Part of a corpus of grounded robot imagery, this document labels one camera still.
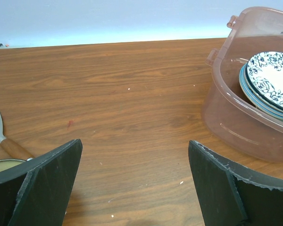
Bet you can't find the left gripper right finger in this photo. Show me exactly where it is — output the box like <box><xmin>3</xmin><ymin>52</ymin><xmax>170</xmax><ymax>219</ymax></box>
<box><xmin>188</xmin><ymin>141</ymin><xmax>283</xmax><ymax>226</ymax></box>

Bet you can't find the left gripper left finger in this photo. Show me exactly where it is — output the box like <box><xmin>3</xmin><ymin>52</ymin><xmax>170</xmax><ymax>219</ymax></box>
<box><xmin>0</xmin><ymin>139</ymin><xmax>83</xmax><ymax>226</ymax></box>

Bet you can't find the cream patterned bowl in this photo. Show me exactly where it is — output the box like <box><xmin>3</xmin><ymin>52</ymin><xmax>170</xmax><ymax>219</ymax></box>
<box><xmin>0</xmin><ymin>159</ymin><xmax>25</xmax><ymax>172</ymax></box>

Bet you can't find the blue floral plate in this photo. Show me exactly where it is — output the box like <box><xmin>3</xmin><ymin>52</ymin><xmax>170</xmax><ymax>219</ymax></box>
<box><xmin>246</xmin><ymin>51</ymin><xmax>283</xmax><ymax>109</ymax></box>

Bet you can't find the pink translucent plastic bin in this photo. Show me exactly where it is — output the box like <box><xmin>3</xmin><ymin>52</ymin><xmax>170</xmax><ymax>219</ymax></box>
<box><xmin>202</xmin><ymin>7</ymin><xmax>283</xmax><ymax>162</ymax></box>

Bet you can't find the grey triangular scraper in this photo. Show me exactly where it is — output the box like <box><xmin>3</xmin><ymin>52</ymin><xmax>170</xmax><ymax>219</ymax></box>
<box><xmin>0</xmin><ymin>114</ymin><xmax>34</xmax><ymax>161</ymax></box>

